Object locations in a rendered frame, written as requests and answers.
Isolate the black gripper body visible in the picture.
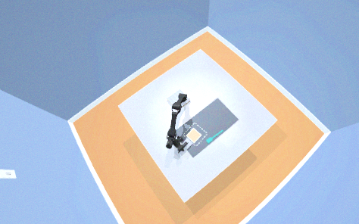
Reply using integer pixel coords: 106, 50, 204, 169
173, 141, 185, 151

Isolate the cream square tile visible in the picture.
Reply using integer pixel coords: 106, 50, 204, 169
186, 128, 201, 144

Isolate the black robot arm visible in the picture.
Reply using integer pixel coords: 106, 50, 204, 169
166, 93, 187, 149

